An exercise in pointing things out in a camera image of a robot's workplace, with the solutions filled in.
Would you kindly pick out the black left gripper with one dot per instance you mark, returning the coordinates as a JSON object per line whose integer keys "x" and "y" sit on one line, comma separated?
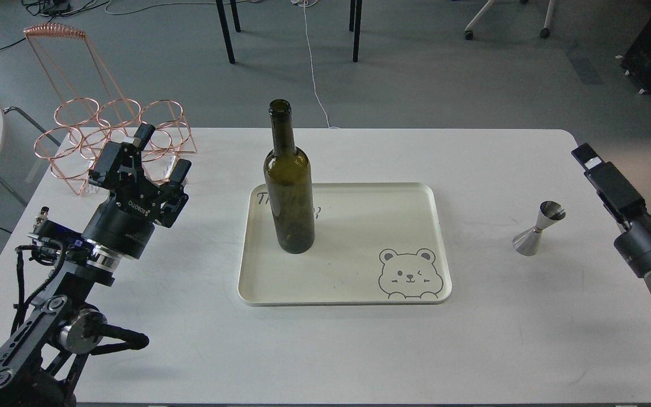
{"x": 125, "y": 222}

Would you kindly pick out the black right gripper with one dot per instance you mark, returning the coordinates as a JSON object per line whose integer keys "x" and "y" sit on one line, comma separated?
{"x": 624, "y": 203}

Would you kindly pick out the steel double jigger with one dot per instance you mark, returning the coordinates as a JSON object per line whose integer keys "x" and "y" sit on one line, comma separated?
{"x": 527, "y": 243}

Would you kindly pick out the dark green wine bottle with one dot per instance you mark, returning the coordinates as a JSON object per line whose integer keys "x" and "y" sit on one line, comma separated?
{"x": 287, "y": 174}

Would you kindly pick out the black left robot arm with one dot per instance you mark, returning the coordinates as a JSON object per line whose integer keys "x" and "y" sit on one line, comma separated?
{"x": 55, "y": 329}

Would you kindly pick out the white office chair base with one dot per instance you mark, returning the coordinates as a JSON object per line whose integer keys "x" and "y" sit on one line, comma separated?
{"x": 496, "y": 17}

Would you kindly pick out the cream bear serving tray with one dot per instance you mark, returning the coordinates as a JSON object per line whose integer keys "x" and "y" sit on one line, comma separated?
{"x": 375, "y": 243}

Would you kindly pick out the copper wire bottle rack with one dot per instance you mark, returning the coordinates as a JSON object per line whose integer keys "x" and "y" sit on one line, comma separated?
{"x": 85, "y": 121}

